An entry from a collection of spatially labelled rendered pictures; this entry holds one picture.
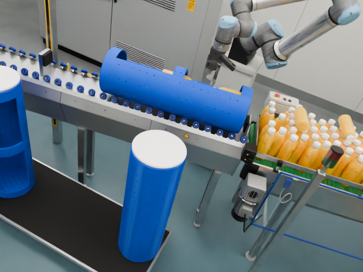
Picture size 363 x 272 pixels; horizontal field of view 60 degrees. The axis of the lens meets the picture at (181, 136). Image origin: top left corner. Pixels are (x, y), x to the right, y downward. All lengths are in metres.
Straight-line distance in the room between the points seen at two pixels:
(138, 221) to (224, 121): 0.74
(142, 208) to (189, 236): 0.89
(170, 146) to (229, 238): 1.24
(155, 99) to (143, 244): 0.87
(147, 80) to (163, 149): 0.45
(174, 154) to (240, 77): 1.11
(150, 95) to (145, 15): 1.90
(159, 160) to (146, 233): 0.55
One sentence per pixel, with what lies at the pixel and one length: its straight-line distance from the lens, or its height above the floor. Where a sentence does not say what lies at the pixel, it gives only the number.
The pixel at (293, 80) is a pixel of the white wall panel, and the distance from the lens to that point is 4.70.
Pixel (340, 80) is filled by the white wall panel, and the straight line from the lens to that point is 4.66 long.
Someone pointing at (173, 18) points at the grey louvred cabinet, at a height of 0.94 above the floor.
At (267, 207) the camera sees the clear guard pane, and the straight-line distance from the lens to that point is 2.06.
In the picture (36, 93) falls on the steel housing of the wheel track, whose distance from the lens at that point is 2.23.
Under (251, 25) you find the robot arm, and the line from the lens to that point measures 1.79.
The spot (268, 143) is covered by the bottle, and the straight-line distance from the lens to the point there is 1.86.
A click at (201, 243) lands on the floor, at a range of 2.54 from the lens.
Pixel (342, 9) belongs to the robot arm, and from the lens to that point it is 2.00.
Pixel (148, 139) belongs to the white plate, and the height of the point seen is 1.04.
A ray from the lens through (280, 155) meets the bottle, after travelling 1.92.
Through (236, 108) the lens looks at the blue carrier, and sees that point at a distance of 1.79.
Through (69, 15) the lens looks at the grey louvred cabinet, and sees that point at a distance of 4.29.
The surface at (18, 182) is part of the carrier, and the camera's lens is 2.61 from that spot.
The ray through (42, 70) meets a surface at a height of 0.97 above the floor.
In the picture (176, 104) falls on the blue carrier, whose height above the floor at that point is 1.09.
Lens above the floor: 2.09
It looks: 39 degrees down
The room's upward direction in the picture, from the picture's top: 15 degrees clockwise
